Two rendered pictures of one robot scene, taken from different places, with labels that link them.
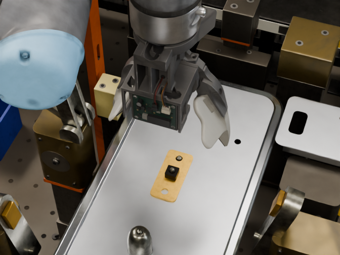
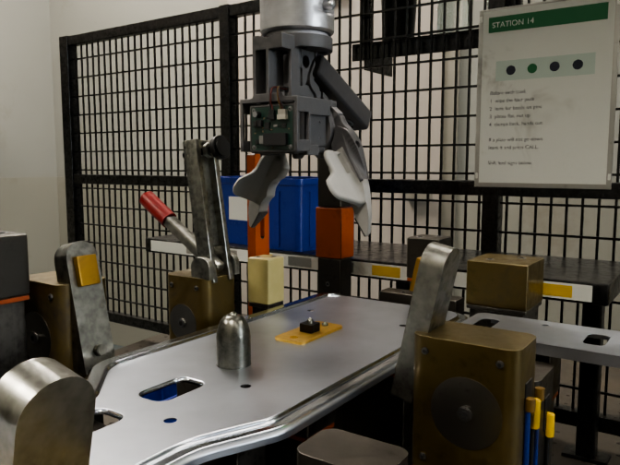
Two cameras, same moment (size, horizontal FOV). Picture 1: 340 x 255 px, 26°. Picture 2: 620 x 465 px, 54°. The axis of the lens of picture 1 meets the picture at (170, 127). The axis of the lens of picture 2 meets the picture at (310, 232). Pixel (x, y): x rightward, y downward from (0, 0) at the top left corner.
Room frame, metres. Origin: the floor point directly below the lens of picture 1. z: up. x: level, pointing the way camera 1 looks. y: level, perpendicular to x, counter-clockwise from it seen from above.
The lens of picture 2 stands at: (-0.04, -0.17, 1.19)
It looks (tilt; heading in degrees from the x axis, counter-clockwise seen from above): 6 degrees down; 15
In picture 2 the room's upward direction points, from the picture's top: straight up
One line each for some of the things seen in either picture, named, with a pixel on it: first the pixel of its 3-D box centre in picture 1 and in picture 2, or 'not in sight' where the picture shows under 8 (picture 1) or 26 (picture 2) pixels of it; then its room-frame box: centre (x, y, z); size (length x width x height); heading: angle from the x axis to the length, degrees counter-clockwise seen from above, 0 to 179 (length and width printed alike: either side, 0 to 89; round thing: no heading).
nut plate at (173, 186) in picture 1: (172, 173); (309, 327); (0.60, 0.00, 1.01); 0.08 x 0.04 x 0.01; 160
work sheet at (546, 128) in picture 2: not in sight; (543, 96); (1.08, -0.28, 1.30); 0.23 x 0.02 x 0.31; 70
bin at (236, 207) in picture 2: not in sight; (273, 208); (1.14, 0.22, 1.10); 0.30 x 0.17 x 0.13; 61
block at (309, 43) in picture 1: (296, 113); (501, 387); (0.81, -0.22, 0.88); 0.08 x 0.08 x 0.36; 70
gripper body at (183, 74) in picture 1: (164, 67); (293, 99); (0.57, 0.01, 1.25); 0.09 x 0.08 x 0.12; 160
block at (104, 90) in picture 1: (116, 158); (267, 390); (0.71, 0.09, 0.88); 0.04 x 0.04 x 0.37; 70
